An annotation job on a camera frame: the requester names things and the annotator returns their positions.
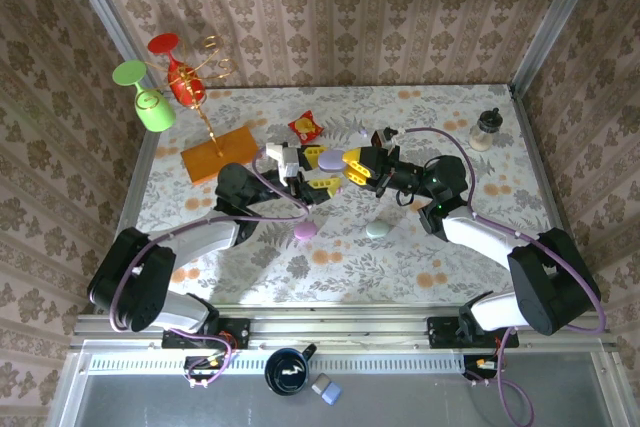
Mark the lavender earbud charging case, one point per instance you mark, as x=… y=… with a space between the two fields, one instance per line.
x=331 y=161

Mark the purple earbud charging case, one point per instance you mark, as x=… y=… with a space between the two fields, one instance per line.
x=304 y=231

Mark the pale green earbud charging case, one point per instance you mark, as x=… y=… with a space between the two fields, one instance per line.
x=376 y=230

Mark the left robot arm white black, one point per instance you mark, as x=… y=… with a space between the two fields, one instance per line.
x=200 y=244

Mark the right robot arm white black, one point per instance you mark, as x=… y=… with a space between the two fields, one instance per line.
x=480 y=234

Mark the red snack packet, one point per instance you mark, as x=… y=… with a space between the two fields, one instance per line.
x=305 y=128

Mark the glass spice jar black lid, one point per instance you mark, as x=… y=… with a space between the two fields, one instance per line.
x=482 y=134

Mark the floral patterned table cover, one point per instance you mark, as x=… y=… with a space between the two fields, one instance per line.
x=350 y=272

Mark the green wine glass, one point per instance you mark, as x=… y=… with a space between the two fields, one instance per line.
x=156 y=114

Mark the red wine glass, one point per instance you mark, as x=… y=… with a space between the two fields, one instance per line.
x=185 y=84

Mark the black power connector block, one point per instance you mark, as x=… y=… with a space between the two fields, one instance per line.
x=480 y=366
x=205 y=367

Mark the black mug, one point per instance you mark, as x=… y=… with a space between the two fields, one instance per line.
x=275 y=372

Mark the grey eraser block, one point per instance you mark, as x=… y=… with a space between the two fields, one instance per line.
x=319 y=383

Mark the blue eraser block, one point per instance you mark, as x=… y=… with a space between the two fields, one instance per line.
x=331 y=393

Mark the aluminium table edge rail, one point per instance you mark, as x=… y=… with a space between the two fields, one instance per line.
x=541 y=167
x=130 y=197

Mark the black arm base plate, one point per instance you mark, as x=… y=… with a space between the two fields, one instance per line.
x=442 y=334
x=235 y=332

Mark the aluminium frame rail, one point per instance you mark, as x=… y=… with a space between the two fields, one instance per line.
x=340 y=332

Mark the aluminium frame post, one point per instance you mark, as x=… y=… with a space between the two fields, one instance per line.
x=555 y=22
x=107 y=17

